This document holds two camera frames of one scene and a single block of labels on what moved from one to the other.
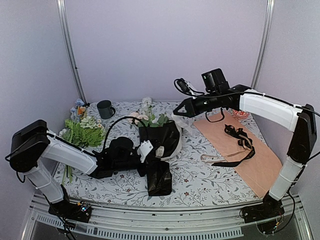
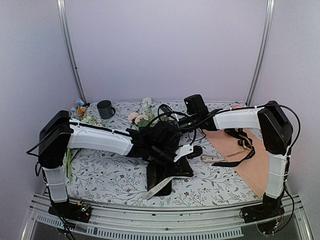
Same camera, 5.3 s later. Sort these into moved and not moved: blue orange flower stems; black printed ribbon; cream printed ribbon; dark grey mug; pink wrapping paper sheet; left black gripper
Moved: cream printed ribbon; left black gripper
Not moved: black printed ribbon; dark grey mug; pink wrapping paper sheet; blue orange flower stems
